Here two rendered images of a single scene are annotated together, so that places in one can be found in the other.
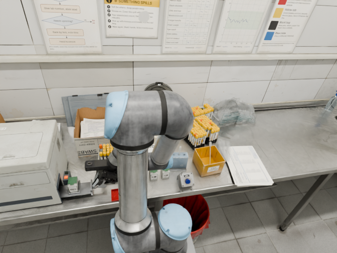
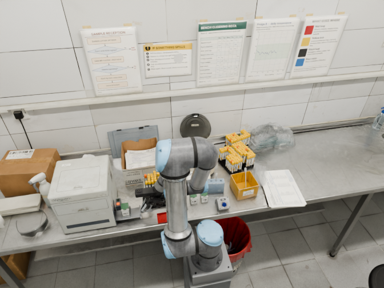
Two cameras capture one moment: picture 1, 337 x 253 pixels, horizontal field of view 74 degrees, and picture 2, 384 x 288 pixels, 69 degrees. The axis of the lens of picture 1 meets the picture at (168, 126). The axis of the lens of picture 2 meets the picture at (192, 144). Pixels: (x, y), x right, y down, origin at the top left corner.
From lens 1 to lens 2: 0.46 m
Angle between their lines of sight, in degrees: 5
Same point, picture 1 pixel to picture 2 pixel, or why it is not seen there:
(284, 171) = (319, 193)
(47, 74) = (95, 113)
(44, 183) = (104, 208)
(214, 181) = (250, 204)
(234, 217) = (281, 244)
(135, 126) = (176, 163)
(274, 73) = (311, 95)
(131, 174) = (175, 196)
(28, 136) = (88, 170)
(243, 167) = (278, 191)
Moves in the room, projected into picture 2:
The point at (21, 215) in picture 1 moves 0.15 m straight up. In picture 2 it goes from (85, 235) to (78, 219)
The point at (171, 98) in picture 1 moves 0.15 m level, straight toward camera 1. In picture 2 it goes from (200, 143) to (196, 172)
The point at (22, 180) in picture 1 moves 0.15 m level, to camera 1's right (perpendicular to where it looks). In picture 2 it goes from (87, 206) to (116, 208)
